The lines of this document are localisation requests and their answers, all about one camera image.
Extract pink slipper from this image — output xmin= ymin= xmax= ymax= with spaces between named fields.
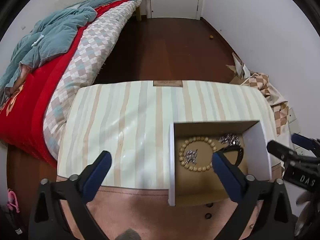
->
xmin=7 ymin=189 xmax=20 ymax=213

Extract white cardboard box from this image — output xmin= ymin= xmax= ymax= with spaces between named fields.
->
xmin=168 ymin=120 xmax=272 ymax=206

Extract red bed blanket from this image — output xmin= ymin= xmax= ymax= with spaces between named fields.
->
xmin=0 ymin=0 xmax=128 ymax=168

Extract wooden bead bracelet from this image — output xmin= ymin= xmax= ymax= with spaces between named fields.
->
xmin=178 ymin=136 xmax=218 ymax=172

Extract silver chain necklace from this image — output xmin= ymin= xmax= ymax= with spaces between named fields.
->
xmin=218 ymin=133 xmax=241 ymax=147

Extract teal quilted blanket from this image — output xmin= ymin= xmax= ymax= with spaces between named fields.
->
xmin=1 ymin=0 xmax=135 ymax=101

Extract beige checkered cloth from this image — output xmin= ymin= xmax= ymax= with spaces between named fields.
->
xmin=241 ymin=73 xmax=289 ymax=136

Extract white power strip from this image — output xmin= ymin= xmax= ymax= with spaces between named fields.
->
xmin=288 ymin=108 xmax=308 ymax=156

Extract torn cardboard pieces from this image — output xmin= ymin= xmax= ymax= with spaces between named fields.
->
xmin=226 ymin=52 xmax=251 ymax=85

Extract black smart watch band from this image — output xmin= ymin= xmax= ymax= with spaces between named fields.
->
xmin=216 ymin=146 xmax=245 ymax=167

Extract silver chain bracelet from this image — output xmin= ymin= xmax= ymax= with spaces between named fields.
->
xmin=184 ymin=148 xmax=200 ymax=165

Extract checkered bed mattress cover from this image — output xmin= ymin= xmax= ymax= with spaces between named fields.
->
xmin=43 ymin=0 xmax=142 ymax=161

